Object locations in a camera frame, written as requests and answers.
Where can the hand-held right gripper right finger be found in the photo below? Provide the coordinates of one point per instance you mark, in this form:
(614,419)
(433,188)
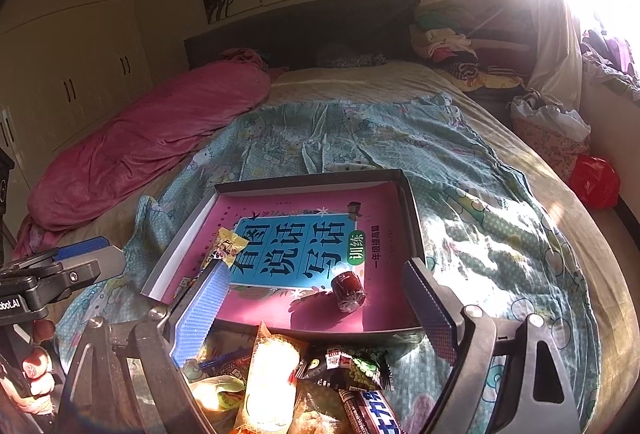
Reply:
(430,314)

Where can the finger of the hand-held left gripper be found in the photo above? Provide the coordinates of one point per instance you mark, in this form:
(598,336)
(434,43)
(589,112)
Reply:
(107,261)
(82,246)

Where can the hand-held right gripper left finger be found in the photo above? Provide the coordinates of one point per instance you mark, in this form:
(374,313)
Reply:
(200,309)

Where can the yellow cartoon snack packet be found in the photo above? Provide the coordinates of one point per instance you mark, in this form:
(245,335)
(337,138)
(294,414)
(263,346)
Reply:
(231,248)

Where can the dark red jelly cup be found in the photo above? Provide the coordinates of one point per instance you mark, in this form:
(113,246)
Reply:
(347,290)

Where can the dark cardboard box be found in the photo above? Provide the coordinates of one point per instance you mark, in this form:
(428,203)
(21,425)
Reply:
(415,224)

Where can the orange rice cracker packet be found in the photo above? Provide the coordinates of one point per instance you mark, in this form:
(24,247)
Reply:
(270,374)

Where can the brown chocolate bar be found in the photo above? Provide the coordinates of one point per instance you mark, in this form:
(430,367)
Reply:
(372,414)

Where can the person's left hand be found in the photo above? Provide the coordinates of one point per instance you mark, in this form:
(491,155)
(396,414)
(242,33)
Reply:
(37,371)

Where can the blue snack wrapper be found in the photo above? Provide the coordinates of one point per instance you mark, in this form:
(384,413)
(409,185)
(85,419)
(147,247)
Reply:
(222,358)

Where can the pink and blue book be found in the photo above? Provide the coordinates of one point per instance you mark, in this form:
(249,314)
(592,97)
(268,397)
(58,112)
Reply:
(260,309)

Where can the green black snack packet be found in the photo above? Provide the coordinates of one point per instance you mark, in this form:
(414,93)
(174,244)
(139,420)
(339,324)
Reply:
(365,369)

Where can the yellow green snack packet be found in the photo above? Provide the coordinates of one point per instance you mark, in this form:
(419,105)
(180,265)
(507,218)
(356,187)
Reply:
(220,394)

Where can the black-green snack packet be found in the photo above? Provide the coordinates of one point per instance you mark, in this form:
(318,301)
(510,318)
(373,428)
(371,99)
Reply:
(330,361)

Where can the pink blanket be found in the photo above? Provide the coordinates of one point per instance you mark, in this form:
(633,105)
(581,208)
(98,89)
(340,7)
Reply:
(150,124)

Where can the clear packet of crispy squares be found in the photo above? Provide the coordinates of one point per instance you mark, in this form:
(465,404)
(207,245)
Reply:
(315,416)

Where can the teal cartoon printed blanket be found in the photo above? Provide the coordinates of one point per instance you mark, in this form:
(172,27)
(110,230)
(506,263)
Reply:
(400,139)

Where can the cream wardrobe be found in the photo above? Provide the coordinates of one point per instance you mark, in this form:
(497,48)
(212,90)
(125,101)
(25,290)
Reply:
(75,54)

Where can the pink floral bag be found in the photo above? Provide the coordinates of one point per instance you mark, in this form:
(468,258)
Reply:
(545,139)

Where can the red plastic bag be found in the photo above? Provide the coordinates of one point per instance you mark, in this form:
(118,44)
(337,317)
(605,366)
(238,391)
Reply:
(595,181)

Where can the bed with beige sheet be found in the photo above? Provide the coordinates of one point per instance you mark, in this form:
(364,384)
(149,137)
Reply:
(360,79)

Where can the dark floral pillow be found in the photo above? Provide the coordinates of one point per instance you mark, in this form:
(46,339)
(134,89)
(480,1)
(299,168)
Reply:
(350,59)

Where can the pile of folded clothes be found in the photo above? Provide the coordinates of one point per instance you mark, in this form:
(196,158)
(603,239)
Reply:
(450,44)

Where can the dark bed headboard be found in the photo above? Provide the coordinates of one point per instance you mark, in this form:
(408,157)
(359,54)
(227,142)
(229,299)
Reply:
(300,29)

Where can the cream curtain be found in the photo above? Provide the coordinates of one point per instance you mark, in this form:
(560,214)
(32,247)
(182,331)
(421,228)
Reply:
(555,44)

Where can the heap of clothes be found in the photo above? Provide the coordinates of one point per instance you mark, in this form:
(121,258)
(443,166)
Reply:
(610,64)

